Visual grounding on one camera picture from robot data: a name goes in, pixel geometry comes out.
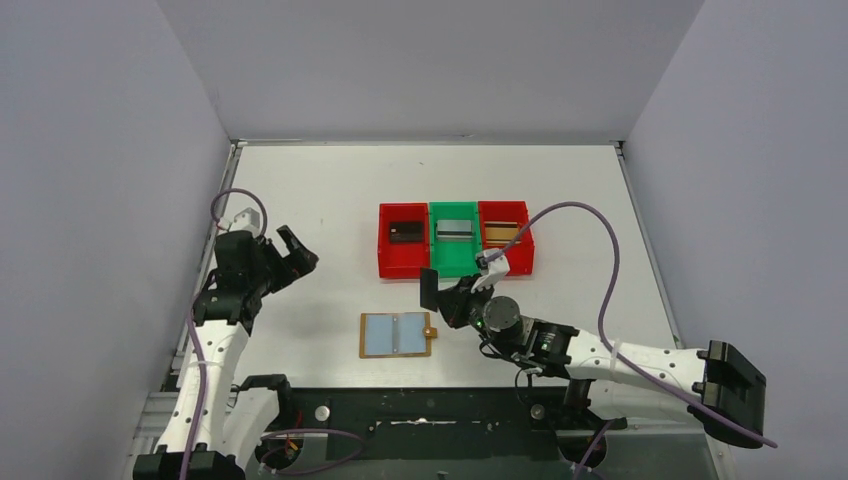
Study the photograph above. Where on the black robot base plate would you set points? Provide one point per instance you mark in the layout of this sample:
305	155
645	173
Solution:
479	423

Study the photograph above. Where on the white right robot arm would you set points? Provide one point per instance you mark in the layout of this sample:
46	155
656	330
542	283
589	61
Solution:
717	387

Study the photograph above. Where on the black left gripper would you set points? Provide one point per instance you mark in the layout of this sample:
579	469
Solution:
269	254

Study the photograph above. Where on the black card in bin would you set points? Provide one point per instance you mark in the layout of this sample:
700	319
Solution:
404	232

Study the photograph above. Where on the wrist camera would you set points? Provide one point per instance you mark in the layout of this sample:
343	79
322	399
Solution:
249	220
493	267

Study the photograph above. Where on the red plastic bin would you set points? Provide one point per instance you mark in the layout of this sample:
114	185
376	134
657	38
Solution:
521	256
402	261

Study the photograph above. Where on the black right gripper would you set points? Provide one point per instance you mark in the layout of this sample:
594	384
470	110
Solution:
452	302

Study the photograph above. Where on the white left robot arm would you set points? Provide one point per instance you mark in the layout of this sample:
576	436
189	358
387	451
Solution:
203	438

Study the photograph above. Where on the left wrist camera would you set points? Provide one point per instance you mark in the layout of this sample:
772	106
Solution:
249	220

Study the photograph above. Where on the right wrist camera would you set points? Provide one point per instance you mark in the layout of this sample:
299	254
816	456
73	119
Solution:
493	267

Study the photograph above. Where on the green plastic bin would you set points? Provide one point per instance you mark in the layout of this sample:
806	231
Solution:
454	259

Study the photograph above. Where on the silver card in bin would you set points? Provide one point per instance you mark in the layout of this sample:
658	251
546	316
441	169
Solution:
460	230

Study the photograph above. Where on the left red plastic bin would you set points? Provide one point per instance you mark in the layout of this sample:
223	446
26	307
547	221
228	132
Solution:
402	261

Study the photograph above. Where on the gold card in bin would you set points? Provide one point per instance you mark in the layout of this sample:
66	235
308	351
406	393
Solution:
499	234

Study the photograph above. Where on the right red plastic bin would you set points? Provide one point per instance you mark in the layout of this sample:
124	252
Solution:
521	256

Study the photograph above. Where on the yellow leather card holder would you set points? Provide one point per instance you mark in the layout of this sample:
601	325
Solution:
396	335

